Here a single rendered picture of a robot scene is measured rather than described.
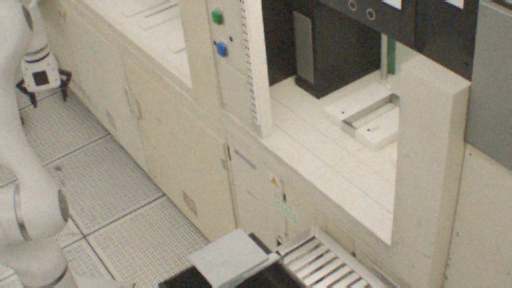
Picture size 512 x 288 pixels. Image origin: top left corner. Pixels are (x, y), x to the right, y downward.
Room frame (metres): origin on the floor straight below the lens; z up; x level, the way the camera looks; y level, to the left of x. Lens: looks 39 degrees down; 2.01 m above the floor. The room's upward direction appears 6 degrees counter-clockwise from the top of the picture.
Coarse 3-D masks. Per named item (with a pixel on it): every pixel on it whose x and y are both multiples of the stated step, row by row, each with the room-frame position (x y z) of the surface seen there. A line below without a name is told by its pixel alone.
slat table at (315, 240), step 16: (288, 240) 1.16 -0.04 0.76; (304, 240) 1.15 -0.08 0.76; (320, 240) 1.15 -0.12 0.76; (288, 256) 1.10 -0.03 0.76; (304, 256) 1.10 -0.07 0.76; (320, 256) 1.17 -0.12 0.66; (336, 256) 1.09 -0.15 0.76; (352, 256) 1.08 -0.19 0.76; (304, 272) 1.05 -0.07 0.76; (320, 272) 1.04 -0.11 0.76; (336, 272) 1.03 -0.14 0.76; (352, 272) 1.04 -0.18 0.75; (368, 272) 1.02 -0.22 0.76
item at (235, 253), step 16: (224, 240) 0.88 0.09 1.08; (240, 240) 0.87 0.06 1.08; (256, 240) 0.96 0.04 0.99; (192, 256) 0.84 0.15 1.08; (208, 256) 0.84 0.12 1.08; (224, 256) 0.83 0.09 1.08; (240, 256) 0.83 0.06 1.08; (256, 256) 0.83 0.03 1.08; (272, 256) 0.89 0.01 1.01; (192, 272) 0.90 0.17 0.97; (208, 272) 0.80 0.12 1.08; (224, 272) 0.79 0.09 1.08; (240, 272) 0.79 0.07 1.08; (256, 272) 0.85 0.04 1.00; (272, 272) 0.90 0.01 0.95; (288, 272) 0.86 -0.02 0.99
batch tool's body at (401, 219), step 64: (256, 0) 1.46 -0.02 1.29; (320, 0) 1.19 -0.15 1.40; (256, 64) 1.45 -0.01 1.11; (320, 64) 1.61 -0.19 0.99; (384, 64) 1.67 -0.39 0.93; (448, 64) 0.91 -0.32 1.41; (256, 128) 1.46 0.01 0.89; (320, 128) 1.46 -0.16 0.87; (448, 128) 0.84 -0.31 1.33; (256, 192) 1.48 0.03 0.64; (320, 192) 1.22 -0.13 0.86; (384, 192) 1.18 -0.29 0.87; (448, 192) 0.85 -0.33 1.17; (384, 256) 1.02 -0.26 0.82; (448, 256) 0.86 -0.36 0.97
